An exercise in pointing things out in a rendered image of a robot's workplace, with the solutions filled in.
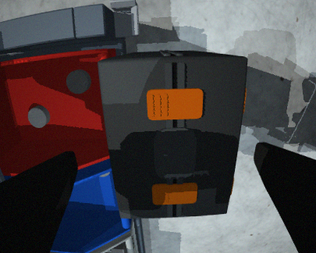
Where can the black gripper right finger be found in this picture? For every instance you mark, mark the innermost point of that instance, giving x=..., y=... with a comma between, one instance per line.
x=290, y=180

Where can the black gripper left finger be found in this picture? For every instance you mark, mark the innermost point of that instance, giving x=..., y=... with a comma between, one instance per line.
x=33, y=202

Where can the blue open bin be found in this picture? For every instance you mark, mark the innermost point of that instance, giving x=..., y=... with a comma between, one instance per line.
x=91, y=218

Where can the grey open bin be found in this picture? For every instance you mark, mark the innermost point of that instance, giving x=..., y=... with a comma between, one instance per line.
x=131, y=244

